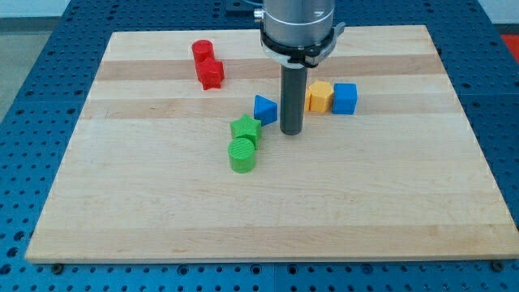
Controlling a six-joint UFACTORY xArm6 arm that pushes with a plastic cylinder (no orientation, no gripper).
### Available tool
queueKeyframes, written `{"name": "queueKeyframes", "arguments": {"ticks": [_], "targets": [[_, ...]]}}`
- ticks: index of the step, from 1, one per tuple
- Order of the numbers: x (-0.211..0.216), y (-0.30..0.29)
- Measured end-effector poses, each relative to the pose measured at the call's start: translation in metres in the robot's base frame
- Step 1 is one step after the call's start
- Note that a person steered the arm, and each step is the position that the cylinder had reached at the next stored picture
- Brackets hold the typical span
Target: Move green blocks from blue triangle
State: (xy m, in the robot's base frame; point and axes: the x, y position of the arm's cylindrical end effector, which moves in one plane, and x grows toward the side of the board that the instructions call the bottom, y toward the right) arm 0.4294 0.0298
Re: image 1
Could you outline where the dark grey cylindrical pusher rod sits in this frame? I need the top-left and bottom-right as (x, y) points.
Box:
(280, 67), (307, 135)

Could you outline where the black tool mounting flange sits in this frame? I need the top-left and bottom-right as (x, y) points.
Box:
(260, 22), (345, 69)

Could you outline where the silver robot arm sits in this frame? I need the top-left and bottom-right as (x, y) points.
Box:
(254, 0), (345, 135)

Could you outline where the blue triangle block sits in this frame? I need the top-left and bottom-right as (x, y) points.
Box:
(253, 95), (277, 126)

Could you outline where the yellow block behind rod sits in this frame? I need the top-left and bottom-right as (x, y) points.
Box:
(304, 88), (311, 112)

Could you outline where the yellow hexagon block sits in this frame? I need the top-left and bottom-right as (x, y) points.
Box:
(309, 81), (334, 113)

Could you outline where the blue cube block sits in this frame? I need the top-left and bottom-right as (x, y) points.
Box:
(332, 84), (358, 114)

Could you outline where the green star block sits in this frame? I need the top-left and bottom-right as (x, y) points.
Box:
(230, 114), (262, 150)

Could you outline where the red star block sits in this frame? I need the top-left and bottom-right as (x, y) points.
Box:
(195, 58), (225, 90)

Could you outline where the green cylinder block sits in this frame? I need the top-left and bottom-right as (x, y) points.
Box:
(228, 138), (255, 174)

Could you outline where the red cylinder block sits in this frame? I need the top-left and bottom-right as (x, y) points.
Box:
(191, 39), (214, 64)

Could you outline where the wooden board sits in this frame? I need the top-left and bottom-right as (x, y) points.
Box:
(25, 25), (518, 264)

